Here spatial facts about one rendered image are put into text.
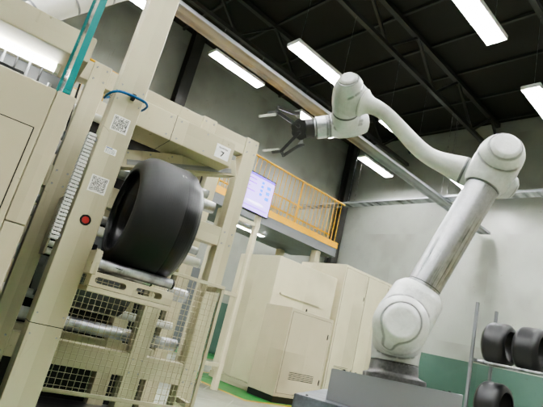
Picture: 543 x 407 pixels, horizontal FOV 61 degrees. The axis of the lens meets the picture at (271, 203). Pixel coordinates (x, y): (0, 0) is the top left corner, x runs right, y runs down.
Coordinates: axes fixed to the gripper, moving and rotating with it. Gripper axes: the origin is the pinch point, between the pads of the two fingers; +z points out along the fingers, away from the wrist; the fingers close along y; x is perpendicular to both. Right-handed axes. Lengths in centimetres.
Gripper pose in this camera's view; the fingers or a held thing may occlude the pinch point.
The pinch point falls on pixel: (263, 133)
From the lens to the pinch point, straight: 185.7
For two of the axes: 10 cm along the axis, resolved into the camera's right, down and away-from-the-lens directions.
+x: -0.2, 0.6, -10.0
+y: -1.0, -9.9, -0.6
